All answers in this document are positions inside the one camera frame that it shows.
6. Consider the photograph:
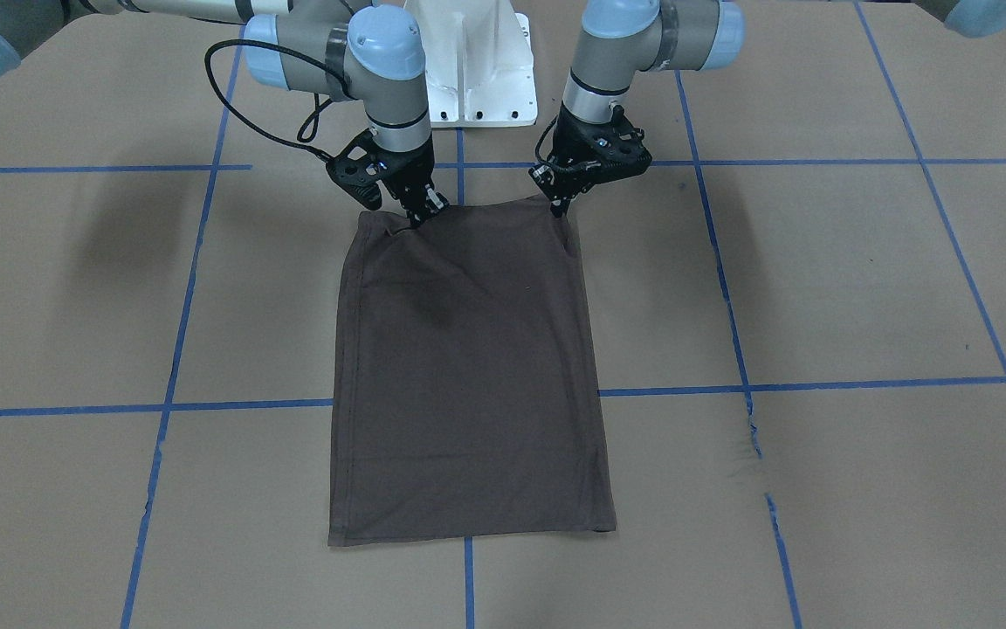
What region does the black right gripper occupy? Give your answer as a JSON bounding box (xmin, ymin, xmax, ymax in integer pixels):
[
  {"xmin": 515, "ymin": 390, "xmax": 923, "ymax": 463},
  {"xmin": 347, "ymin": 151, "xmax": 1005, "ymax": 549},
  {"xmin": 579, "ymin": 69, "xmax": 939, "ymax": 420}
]
[{"xmin": 325, "ymin": 131, "xmax": 450, "ymax": 230}]

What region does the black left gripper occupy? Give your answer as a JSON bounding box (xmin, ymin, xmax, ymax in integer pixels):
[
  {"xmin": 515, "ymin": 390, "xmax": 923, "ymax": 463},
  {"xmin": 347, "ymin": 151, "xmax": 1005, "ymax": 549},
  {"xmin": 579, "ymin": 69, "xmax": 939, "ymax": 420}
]
[{"xmin": 531, "ymin": 104, "xmax": 653, "ymax": 218}]

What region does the dark brown t-shirt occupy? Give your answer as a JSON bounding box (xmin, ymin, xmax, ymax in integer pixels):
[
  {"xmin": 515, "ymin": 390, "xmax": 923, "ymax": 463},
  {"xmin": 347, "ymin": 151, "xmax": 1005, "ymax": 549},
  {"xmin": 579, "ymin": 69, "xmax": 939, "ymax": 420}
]
[{"xmin": 328, "ymin": 197, "xmax": 617, "ymax": 547}]

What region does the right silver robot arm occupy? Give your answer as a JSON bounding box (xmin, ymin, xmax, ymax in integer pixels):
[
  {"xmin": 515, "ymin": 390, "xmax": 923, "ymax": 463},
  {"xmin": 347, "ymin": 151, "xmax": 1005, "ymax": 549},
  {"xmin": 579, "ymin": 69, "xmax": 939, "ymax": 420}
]
[{"xmin": 0, "ymin": 1, "xmax": 448, "ymax": 227}]

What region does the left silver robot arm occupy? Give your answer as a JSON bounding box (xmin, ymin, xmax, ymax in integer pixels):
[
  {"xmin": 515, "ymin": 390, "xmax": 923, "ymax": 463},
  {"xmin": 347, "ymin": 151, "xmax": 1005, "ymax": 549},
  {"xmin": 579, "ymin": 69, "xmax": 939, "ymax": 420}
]
[{"xmin": 528, "ymin": 1, "xmax": 746, "ymax": 218}]

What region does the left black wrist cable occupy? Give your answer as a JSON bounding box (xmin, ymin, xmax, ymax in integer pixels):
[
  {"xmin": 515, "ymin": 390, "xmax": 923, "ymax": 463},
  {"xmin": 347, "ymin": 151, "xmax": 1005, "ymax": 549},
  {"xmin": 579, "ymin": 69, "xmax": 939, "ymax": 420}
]
[{"xmin": 534, "ymin": 118, "xmax": 565, "ymax": 171}]

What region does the white camera mast base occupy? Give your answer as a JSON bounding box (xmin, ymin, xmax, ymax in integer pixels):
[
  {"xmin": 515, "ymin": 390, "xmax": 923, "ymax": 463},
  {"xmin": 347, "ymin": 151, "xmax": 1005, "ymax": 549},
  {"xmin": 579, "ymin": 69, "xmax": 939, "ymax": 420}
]
[{"xmin": 404, "ymin": 1, "xmax": 538, "ymax": 130}]

